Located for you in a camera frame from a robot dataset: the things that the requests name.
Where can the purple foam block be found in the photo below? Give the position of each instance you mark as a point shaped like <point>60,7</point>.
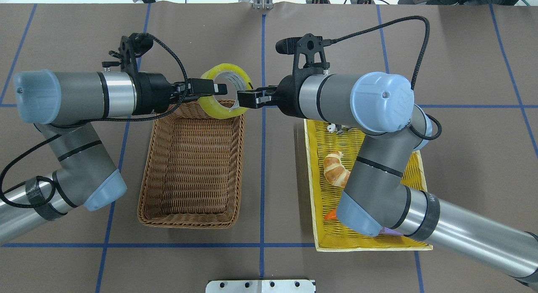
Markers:
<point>390,232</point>

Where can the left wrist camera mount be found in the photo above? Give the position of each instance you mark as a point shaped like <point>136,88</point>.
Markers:
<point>131,48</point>

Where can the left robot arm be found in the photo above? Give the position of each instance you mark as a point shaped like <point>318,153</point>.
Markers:
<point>63,106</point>

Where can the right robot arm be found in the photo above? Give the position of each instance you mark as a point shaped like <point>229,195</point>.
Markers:
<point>382,106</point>

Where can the toy croissant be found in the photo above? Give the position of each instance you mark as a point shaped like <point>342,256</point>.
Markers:
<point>334,171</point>

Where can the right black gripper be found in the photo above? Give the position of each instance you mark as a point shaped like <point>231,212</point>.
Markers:
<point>288,95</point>

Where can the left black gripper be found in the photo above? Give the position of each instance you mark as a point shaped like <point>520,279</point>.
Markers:
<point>153,93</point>

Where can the yellow wicker basket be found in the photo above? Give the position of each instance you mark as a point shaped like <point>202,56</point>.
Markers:
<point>330,235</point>

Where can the toy orange carrot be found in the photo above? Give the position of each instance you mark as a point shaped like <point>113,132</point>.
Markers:
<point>332,215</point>

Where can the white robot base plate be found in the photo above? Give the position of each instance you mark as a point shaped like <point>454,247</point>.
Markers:
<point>262,286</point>

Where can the toy panda figure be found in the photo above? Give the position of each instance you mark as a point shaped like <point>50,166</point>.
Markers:
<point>338,129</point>

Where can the yellow clear tape roll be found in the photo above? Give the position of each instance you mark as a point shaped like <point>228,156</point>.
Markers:
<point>238,78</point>

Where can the brown wicker basket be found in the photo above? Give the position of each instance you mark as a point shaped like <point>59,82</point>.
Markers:
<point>193,172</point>

